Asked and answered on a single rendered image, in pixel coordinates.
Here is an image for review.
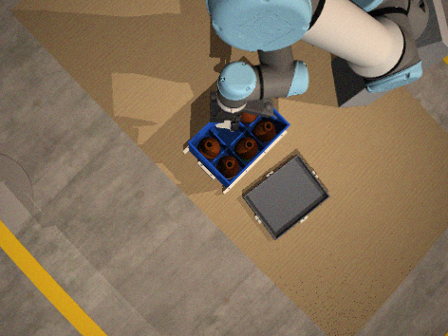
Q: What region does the blue divided crate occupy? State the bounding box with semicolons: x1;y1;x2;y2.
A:
188;108;290;188

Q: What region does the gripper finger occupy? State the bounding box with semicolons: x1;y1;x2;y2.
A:
215;121;239;132

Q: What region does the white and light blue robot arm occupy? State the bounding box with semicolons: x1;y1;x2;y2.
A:
205;0;429;118

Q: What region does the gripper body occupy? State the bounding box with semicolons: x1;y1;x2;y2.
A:
210;91;242;122

